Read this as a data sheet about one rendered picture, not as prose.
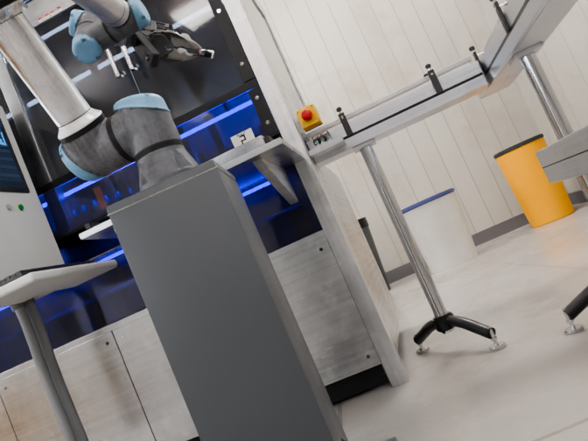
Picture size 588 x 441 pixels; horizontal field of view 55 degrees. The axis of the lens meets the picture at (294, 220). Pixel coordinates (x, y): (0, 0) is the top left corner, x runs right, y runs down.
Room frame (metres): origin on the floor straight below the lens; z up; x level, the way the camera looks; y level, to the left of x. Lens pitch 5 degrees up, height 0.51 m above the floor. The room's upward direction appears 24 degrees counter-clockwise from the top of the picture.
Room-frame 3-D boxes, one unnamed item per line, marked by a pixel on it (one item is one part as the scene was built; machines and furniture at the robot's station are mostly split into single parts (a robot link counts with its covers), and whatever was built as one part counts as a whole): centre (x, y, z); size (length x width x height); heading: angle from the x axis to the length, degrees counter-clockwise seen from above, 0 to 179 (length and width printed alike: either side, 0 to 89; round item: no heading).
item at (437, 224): (5.01, -1.14, 0.31); 0.53 x 0.51 x 0.62; 89
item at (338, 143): (2.07, -0.22, 0.87); 0.14 x 0.13 x 0.02; 170
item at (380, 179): (2.14, -0.36, 0.46); 0.09 x 0.09 x 0.77; 80
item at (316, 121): (2.03, -0.20, 0.99); 0.08 x 0.07 x 0.07; 170
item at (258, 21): (2.50, -0.21, 1.50); 0.85 x 0.01 x 0.59; 170
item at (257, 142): (1.84, 0.09, 0.90); 0.34 x 0.26 x 0.04; 170
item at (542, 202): (5.12, -2.13, 0.37); 0.46 x 0.46 x 0.74
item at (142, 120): (1.28, 0.23, 0.96); 0.13 x 0.12 x 0.14; 78
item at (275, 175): (1.86, 0.00, 0.79); 0.34 x 0.03 x 0.13; 170
